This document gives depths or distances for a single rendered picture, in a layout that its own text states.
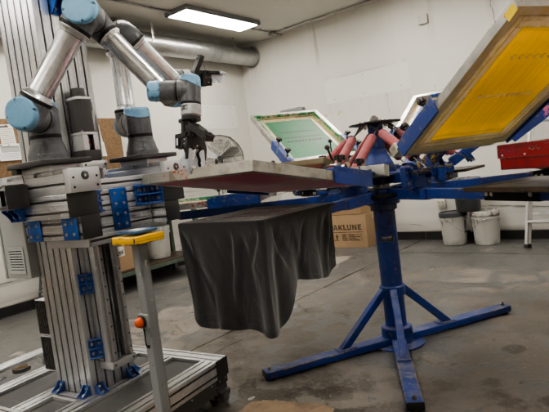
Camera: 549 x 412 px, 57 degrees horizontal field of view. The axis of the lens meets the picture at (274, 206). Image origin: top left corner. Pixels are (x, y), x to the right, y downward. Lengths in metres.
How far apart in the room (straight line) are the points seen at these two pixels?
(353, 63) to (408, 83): 0.82
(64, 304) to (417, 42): 5.16
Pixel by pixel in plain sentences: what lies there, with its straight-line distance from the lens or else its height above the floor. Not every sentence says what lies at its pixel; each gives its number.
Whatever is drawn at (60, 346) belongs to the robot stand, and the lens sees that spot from 2.58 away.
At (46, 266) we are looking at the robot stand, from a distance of 2.52.
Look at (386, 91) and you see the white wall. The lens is 6.63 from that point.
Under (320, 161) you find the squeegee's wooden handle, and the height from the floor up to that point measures 1.13.
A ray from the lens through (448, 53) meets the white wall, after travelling 6.37.
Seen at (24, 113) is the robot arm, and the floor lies 1.42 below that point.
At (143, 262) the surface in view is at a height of 0.85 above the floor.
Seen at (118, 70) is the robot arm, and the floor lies 1.68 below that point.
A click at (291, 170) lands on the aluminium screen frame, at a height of 1.11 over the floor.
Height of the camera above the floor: 1.13
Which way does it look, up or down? 4 degrees down
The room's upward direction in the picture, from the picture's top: 7 degrees counter-clockwise
